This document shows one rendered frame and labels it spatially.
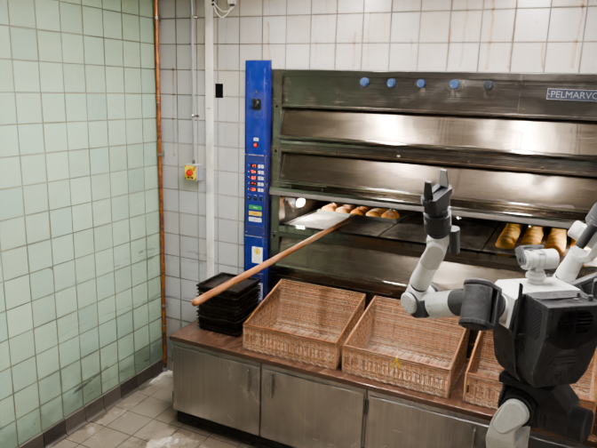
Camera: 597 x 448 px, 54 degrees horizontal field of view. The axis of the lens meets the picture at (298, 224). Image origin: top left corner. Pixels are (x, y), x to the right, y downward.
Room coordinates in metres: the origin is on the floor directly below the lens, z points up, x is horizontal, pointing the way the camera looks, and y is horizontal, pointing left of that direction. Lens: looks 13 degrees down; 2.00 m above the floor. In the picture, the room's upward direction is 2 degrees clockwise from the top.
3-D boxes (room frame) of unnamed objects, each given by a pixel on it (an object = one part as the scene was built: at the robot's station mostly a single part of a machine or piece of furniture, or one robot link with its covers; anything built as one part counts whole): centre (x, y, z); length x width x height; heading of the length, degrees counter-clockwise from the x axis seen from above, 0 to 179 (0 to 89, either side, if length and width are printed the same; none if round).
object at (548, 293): (1.78, -0.80, 1.26); 0.34 x 0.30 x 0.36; 103
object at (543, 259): (1.84, -0.79, 1.46); 0.10 x 0.07 x 0.09; 103
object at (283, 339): (3.10, -0.06, 0.72); 0.56 x 0.49 x 0.28; 66
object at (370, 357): (2.85, -0.59, 0.72); 0.56 x 0.49 x 0.28; 64
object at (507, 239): (3.25, -1.41, 1.21); 0.61 x 0.48 x 0.06; 155
